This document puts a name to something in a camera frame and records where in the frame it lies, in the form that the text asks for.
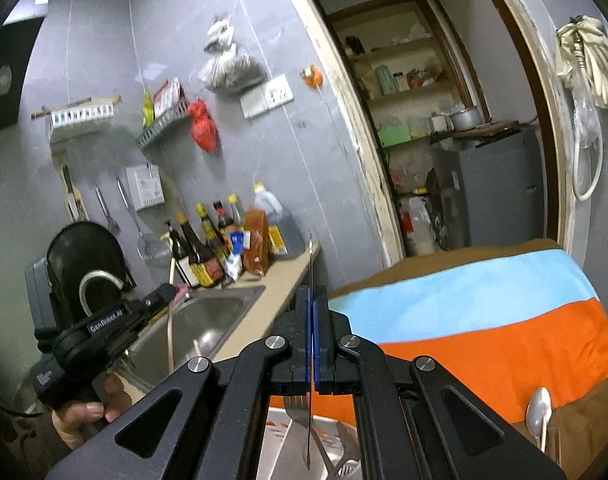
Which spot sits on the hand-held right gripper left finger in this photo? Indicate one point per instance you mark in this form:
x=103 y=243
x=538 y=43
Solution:
x=304 y=350

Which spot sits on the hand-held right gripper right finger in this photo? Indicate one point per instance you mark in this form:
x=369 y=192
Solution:
x=324 y=365

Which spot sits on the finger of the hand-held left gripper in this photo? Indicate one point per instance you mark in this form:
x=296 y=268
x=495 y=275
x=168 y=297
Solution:
x=159 y=300

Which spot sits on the white plastic utensil holder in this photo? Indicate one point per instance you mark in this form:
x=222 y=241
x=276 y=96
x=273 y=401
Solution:
x=284 y=455

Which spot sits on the metal spoon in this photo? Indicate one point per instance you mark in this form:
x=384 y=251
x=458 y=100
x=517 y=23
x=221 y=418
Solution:
x=539 y=410

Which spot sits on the person's left hand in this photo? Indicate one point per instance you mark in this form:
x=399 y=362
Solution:
x=79 y=420

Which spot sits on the pink sponge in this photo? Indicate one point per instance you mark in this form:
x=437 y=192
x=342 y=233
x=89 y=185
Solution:
x=182 y=292

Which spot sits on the dark pump bottle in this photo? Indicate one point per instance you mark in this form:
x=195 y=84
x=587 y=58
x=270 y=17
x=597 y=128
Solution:
x=184 y=265

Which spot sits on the metal mesh strainer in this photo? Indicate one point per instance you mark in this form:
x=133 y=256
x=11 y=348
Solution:
x=151 y=247

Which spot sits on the stainless steel sink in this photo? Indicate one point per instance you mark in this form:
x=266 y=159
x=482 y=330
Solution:
x=209 y=320

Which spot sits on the soy sauce bottle yellow label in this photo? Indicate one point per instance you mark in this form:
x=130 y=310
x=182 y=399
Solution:
x=204 y=265

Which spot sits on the metal faucet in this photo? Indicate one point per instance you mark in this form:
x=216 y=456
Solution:
x=101 y=275

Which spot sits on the dark sauce bottle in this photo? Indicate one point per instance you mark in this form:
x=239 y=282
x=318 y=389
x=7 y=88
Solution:
x=223 y=222
x=211 y=235

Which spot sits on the hanging metal kitchen tool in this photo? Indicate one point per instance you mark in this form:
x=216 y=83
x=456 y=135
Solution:
x=113 y=224

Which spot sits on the blue white packet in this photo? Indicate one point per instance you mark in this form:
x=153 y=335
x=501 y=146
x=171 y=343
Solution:
x=236 y=255

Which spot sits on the black round pan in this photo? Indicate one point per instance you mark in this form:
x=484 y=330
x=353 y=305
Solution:
x=84 y=250

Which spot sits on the orange red spice packet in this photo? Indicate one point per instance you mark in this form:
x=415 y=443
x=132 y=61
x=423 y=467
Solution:
x=256 y=245

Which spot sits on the small sauce bottle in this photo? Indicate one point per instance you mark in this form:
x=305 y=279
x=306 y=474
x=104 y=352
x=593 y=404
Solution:
x=235 y=212

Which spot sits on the large oil jug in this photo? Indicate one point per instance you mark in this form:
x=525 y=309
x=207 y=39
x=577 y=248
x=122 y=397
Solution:
x=284 y=230

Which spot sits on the white plastic jug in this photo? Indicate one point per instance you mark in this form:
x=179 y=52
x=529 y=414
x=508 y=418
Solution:
x=419 y=230

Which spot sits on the striped colourful blanket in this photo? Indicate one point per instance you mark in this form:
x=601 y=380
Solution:
x=484 y=310

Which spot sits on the red plastic bag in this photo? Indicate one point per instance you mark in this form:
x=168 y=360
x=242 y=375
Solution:
x=204 y=127

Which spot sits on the green yellow snack packet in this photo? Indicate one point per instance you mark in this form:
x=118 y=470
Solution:
x=148 y=110

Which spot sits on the red seasoning packets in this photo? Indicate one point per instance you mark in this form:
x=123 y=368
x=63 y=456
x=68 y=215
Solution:
x=166 y=97

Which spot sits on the green box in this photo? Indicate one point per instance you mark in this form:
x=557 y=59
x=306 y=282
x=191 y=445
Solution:
x=394 y=135

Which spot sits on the clear bag of dried goods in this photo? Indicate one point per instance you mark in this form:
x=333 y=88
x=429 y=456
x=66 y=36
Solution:
x=234 y=70

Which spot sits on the grey washing machine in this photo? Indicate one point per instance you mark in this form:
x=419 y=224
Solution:
x=494 y=190

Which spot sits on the black range hood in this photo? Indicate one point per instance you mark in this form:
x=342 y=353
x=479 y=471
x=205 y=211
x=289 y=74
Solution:
x=9 y=100

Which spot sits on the white kettle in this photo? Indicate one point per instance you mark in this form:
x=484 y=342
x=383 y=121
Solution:
x=438 y=124

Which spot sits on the orange plug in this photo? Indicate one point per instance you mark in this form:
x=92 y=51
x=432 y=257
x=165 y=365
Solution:
x=312 y=76

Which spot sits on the wooden shelf unit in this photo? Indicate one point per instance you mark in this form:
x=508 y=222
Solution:
x=409 y=95

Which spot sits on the metal pot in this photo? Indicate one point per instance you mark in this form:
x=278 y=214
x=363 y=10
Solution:
x=465 y=119

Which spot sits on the green thermos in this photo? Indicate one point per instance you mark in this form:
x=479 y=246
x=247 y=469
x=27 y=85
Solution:
x=385 y=80

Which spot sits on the wooden board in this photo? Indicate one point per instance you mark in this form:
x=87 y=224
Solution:
x=484 y=131

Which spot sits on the clear plastic bag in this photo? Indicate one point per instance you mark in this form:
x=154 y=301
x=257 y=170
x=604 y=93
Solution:
x=586 y=120

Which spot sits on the cream rubber gloves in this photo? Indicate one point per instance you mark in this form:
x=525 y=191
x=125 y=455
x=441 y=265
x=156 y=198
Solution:
x=591 y=55

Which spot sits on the white wall-mounted plastic box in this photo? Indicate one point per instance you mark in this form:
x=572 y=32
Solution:
x=144 y=187

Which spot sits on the wooden wall knife holder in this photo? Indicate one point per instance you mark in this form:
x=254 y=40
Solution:
x=73 y=190

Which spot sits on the grey wall shelf rack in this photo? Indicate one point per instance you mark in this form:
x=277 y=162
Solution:
x=161 y=127

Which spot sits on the white plastic wall basket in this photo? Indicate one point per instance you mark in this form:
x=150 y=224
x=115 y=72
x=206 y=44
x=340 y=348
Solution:
x=79 y=117

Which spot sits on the wooden door frame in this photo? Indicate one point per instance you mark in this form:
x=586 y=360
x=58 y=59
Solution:
x=366 y=160

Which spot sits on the white wall socket panel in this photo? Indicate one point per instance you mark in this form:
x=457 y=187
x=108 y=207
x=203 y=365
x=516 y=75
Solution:
x=266 y=96

